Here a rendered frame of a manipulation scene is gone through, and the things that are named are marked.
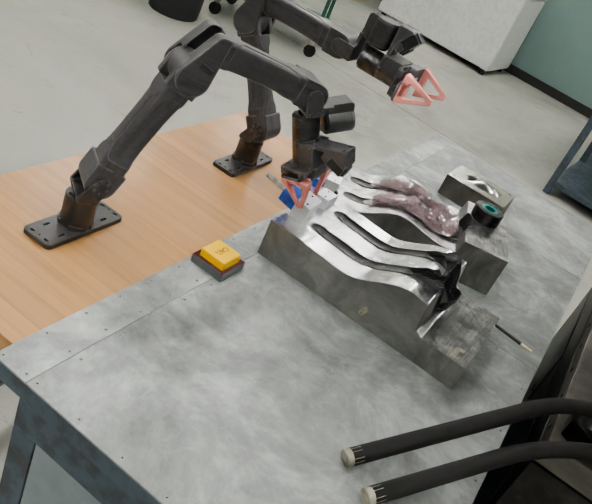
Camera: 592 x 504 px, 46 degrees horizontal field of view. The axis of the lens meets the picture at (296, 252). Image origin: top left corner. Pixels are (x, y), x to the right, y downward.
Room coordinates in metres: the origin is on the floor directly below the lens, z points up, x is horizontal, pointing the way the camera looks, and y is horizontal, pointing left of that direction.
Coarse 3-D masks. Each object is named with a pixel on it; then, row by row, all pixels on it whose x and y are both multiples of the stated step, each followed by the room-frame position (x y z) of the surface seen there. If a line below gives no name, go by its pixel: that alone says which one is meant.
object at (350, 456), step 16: (480, 416) 0.96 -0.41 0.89; (496, 416) 0.97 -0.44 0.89; (512, 416) 0.99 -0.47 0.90; (528, 416) 1.01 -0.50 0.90; (416, 432) 0.89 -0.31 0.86; (432, 432) 0.90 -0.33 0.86; (448, 432) 0.91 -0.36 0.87; (464, 432) 0.93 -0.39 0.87; (352, 448) 0.82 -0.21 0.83; (368, 448) 0.83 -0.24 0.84; (384, 448) 0.84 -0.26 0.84; (400, 448) 0.86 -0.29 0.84; (416, 448) 0.87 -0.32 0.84; (352, 464) 0.80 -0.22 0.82
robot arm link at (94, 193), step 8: (72, 176) 1.11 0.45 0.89; (72, 184) 1.09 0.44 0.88; (80, 184) 1.10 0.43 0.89; (96, 184) 1.07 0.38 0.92; (104, 184) 1.07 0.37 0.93; (80, 192) 1.08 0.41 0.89; (88, 192) 1.06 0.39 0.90; (96, 192) 1.07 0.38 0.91; (104, 192) 1.08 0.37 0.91; (80, 200) 1.05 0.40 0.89; (88, 200) 1.06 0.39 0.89; (96, 200) 1.07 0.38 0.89
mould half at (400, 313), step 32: (288, 224) 1.29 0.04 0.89; (320, 224) 1.36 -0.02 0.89; (288, 256) 1.26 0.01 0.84; (320, 256) 1.24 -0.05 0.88; (384, 256) 1.35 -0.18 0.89; (320, 288) 1.23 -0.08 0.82; (352, 288) 1.21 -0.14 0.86; (384, 288) 1.19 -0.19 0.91; (416, 288) 1.20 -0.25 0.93; (384, 320) 1.18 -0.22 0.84; (416, 320) 1.16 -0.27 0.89; (448, 320) 1.26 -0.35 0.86; (480, 320) 1.32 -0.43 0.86; (416, 352) 1.15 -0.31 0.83; (448, 352) 1.15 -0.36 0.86; (448, 384) 1.13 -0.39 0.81
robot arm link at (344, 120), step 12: (312, 96) 1.28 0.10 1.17; (336, 96) 1.38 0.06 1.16; (300, 108) 1.31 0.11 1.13; (312, 108) 1.29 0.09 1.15; (324, 108) 1.32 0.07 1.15; (336, 108) 1.35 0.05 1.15; (348, 108) 1.36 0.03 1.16; (336, 120) 1.34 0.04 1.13; (348, 120) 1.36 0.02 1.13; (324, 132) 1.36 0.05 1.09; (336, 132) 1.36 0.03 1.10
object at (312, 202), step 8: (272, 176) 1.37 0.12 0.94; (280, 184) 1.36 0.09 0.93; (288, 192) 1.34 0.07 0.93; (296, 192) 1.36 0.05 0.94; (280, 200) 1.34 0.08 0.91; (288, 200) 1.34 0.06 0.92; (312, 200) 1.34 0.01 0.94; (320, 200) 1.36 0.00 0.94; (296, 208) 1.33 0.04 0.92; (304, 208) 1.32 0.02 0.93; (312, 208) 1.32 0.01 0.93; (296, 216) 1.33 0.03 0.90; (304, 216) 1.32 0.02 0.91
